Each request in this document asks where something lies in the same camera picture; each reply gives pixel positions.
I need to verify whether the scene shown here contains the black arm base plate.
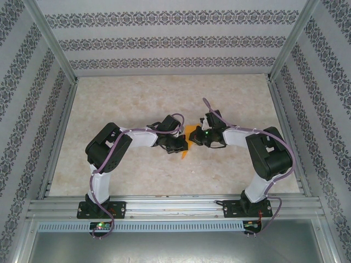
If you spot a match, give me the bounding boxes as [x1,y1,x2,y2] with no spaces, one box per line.
[222,199,273,219]
[77,201,127,220]

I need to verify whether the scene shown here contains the purple cable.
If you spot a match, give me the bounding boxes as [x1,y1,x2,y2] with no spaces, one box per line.
[90,112,186,239]
[201,98,296,238]

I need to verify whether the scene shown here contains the grey sheet metal panel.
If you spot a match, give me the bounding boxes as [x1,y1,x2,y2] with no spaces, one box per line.
[26,219,335,263]

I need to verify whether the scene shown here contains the thin black wire loop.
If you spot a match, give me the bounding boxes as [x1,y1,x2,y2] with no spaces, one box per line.
[210,138,228,149]

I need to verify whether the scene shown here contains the orange paper sheet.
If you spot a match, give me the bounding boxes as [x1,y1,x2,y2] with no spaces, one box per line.
[180,124,201,161]

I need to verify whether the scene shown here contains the aluminium side rail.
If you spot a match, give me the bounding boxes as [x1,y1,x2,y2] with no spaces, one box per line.
[37,81,80,199]
[267,79,312,198]

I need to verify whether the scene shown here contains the slotted grey cable duct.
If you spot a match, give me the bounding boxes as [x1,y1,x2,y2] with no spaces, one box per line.
[37,220,245,232]

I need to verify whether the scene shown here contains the aluminium frame post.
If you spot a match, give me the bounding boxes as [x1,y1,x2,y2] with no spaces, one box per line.
[21,0,80,84]
[267,0,321,83]

